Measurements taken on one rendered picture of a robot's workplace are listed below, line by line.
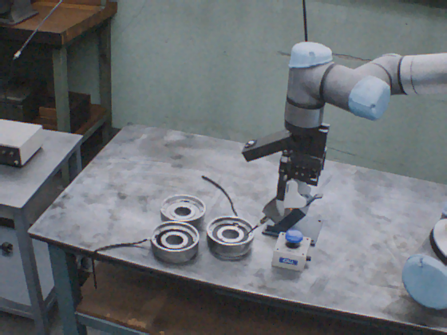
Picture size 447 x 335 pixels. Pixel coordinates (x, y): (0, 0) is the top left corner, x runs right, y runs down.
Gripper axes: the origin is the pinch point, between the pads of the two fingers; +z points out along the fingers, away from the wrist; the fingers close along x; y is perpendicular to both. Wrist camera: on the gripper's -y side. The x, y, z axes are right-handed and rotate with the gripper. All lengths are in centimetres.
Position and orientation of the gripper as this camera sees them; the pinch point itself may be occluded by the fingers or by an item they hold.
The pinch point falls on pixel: (281, 205)
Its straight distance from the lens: 120.5
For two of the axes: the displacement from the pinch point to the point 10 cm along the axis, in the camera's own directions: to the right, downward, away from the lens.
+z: -0.6, 8.5, 5.3
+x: 3.2, -4.8, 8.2
